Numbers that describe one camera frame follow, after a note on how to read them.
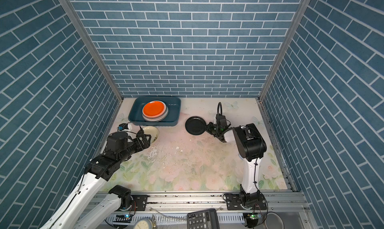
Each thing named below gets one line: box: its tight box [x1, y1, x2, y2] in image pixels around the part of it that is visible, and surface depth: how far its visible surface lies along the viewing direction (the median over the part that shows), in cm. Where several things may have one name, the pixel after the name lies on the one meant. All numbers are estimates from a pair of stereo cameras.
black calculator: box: [187, 208, 220, 229], surface depth 69 cm
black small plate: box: [185, 116, 207, 136], surface depth 104 cm
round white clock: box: [133, 218, 153, 229], surface depth 66 cm
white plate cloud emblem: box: [142, 107, 169, 122], surface depth 107 cm
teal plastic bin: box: [128, 96, 182, 126], surface depth 113 cm
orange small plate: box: [142, 100, 167, 119], surface depth 110 cm
